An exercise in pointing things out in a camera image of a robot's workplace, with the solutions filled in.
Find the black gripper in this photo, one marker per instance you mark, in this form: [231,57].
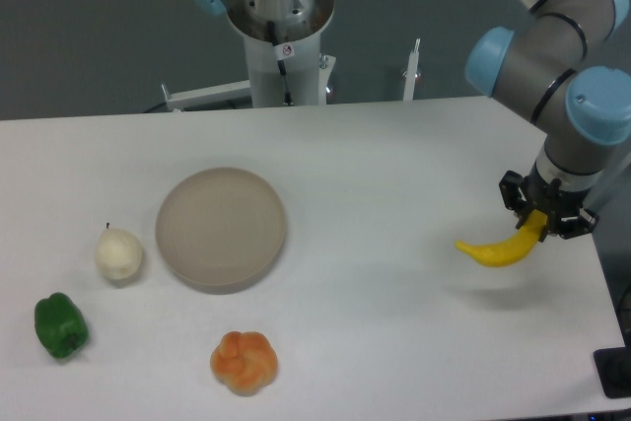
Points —
[566,217]

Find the yellow banana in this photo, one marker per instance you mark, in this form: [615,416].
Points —
[511,250]

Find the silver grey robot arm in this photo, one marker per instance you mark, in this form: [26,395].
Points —
[584,113]

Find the beige round plate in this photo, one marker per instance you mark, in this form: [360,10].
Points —
[221,230]

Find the black device at table edge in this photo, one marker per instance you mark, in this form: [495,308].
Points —
[613,369]

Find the orange knotted bread roll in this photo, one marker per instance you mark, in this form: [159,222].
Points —
[245,362]

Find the white pear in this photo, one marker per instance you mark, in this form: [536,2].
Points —
[118,256]

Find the green bell pepper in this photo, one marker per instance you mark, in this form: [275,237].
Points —
[60,326]

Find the white right mounting bracket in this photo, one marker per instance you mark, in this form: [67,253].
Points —
[412,73]

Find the white mounting bracket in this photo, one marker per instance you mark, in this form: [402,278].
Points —
[412,73]
[208,96]

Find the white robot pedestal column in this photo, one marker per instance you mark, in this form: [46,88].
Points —
[285,64]

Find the white left mounting bracket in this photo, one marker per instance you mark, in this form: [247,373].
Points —
[208,96]

